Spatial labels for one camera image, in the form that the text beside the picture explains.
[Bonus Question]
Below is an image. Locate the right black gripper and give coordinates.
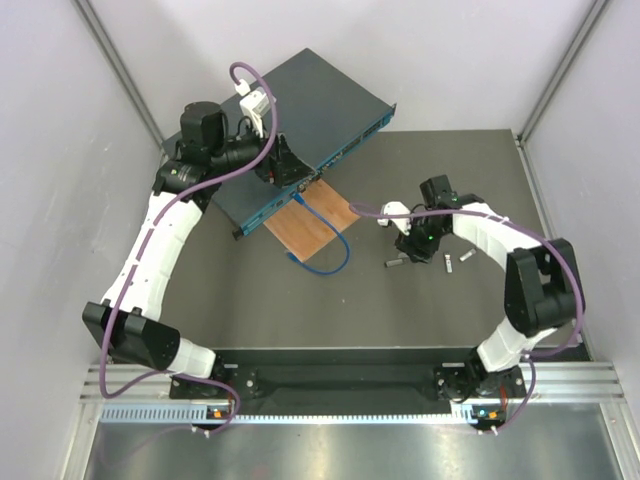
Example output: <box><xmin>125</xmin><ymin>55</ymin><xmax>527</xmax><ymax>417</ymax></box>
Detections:
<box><xmin>395</xmin><ymin>210</ymin><xmax>449</xmax><ymax>263</ymax></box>

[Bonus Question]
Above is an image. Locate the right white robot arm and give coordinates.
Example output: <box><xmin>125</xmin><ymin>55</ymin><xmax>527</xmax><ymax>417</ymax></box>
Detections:
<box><xmin>379</xmin><ymin>175</ymin><xmax>585</xmax><ymax>396</ymax></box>

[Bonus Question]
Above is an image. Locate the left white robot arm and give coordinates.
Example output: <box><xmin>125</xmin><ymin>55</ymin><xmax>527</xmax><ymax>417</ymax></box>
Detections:
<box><xmin>82</xmin><ymin>94</ymin><xmax>311</xmax><ymax>397</ymax></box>

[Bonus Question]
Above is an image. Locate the silver transceiver module middle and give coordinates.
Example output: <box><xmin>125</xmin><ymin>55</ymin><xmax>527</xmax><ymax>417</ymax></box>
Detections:
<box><xmin>444</xmin><ymin>253</ymin><xmax>453</xmax><ymax>274</ymax></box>

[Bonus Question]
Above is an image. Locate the silver transceiver module lower left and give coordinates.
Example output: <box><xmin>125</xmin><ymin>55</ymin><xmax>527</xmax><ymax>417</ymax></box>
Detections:
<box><xmin>384</xmin><ymin>258</ymin><xmax>407</xmax><ymax>268</ymax></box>

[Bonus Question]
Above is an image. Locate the silver transceiver module right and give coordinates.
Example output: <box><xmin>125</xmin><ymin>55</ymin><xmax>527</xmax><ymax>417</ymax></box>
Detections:
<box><xmin>459</xmin><ymin>249</ymin><xmax>476</xmax><ymax>262</ymax></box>

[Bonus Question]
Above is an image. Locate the wooden board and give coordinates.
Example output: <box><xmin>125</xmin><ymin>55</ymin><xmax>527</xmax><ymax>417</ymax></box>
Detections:
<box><xmin>264</xmin><ymin>180</ymin><xmax>359</xmax><ymax>262</ymax></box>

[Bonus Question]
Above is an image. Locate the blue ethernet cable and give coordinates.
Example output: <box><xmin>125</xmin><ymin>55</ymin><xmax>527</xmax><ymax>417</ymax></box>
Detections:
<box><xmin>284</xmin><ymin>193</ymin><xmax>352</xmax><ymax>276</ymax></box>

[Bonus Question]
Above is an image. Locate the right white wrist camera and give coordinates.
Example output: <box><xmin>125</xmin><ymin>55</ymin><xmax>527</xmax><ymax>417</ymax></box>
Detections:
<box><xmin>377</xmin><ymin>201</ymin><xmax>411</xmax><ymax>236</ymax></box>

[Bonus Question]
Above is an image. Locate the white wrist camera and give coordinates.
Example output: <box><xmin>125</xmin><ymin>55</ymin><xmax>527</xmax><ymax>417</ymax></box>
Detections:
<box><xmin>235</xmin><ymin>79</ymin><xmax>273</xmax><ymax>138</ymax></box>
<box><xmin>377</xmin><ymin>201</ymin><xmax>411</xmax><ymax>236</ymax></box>

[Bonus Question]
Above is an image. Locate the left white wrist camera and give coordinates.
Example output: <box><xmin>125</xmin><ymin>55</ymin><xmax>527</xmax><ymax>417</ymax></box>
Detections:
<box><xmin>235</xmin><ymin>79</ymin><xmax>273</xmax><ymax>138</ymax></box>

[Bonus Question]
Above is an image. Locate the aluminium frame rail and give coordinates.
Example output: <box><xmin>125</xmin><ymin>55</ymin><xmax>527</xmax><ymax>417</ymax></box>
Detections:
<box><xmin>80</xmin><ymin>362</ymin><xmax>624</xmax><ymax>403</ymax></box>

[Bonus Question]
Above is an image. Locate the grey slotted cable duct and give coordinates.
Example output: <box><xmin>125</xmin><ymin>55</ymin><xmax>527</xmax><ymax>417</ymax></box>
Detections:
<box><xmin>99</xmin><ymin>403</ymin><xmax>481</xmax><ymax>425</ymax></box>

